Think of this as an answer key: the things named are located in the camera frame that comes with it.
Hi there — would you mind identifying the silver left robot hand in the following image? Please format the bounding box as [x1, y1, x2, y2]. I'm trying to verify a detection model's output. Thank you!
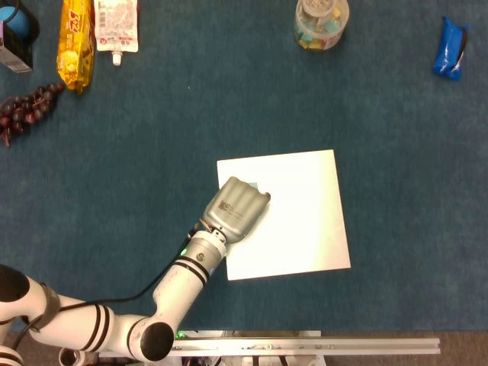
[201, 176, 272, 244]

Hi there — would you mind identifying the white paper sheet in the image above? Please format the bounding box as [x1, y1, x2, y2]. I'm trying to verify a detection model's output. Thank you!
[217, 149, 352, 281]

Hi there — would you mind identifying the clear jar of clips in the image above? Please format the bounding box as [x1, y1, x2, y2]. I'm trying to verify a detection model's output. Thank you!
[293, 0, 350, 51]

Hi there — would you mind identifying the white spout pouch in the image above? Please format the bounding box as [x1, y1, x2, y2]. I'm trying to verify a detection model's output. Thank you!
[93, 0, 140, 66]

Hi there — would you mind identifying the brown tape roll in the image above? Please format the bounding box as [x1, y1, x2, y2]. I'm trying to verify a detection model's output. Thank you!
[58, 348, 84, 366]

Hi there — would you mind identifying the yellow snack bag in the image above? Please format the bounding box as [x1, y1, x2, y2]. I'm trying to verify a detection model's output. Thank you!
[56, 0, 96, 95]

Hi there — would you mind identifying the dark red grape bunch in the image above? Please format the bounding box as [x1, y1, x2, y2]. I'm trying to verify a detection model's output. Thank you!
[0, 82, 66, 148]

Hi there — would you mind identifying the blue snack packet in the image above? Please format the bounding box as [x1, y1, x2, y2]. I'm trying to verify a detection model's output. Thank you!
[432, 15, 470, 82]

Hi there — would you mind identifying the black purple carton box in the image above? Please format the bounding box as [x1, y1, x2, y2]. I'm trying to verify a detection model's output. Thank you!
[0, 21, 34, 74]

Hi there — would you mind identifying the black mesh pen holder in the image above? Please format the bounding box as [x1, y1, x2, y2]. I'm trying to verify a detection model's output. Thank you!
[0, 0, 41, 72]

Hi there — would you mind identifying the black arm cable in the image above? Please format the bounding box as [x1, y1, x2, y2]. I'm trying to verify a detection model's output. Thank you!
[11, 220, 209, 352]

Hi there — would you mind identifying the aluminium profile rail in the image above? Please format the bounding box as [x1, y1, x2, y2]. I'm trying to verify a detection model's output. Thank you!
[169, 336, 441, 358]

